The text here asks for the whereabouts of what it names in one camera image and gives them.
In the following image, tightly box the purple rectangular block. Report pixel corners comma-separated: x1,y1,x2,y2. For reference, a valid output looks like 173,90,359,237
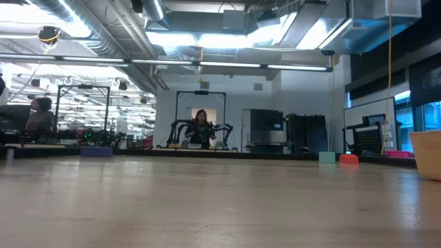
80,147,114,158

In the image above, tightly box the teal cube block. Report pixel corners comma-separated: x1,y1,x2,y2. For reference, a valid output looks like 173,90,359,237
318,151,336,164

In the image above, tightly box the orange studded brick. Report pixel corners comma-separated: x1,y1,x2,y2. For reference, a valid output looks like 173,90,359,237
339,154,360,165

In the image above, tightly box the long LED light bar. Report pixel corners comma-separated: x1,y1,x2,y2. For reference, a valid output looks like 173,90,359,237
0,52,334,73

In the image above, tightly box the person at side station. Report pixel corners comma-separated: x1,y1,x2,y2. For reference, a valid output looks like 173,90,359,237
24,96,58,135

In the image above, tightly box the dark computer monitor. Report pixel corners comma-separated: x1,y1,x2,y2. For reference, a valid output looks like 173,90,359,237
0,104,33,132

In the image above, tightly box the black cabinet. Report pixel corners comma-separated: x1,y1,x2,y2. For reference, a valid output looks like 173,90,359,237
285,112,329,155

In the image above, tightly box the whiteboard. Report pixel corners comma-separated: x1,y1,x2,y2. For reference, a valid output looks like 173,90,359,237
342,96,397,154

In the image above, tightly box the black pegboard cart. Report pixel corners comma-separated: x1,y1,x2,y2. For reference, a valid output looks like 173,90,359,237
342,113,387,155

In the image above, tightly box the pink flat bin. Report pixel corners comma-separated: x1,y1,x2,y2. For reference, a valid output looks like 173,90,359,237
384,149,413,159

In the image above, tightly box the yellow plastic bin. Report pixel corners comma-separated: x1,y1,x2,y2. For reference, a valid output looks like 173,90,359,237
409,130,441,182

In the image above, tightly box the round silver ventilation duct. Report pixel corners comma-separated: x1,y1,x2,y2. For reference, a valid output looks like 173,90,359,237
27,0,172,94

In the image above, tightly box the short yellow hanging cord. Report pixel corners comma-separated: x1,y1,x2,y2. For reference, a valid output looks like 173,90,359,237
198,46,205,84

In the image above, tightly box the black ceiling cable reel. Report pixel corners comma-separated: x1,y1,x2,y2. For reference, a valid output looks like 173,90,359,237
37,25,63,45

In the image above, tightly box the black gantry frame by wall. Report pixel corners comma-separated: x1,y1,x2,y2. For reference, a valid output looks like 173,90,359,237
174,90,227,149

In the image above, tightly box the rectangular silver ventilation duct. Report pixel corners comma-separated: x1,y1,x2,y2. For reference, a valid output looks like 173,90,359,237
144,0,423,56

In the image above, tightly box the black gantry frame in hall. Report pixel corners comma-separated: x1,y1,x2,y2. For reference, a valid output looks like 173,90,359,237
54,84,112,138

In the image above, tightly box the person seated facing camera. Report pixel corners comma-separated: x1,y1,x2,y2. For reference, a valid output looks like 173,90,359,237
184,109,217,149

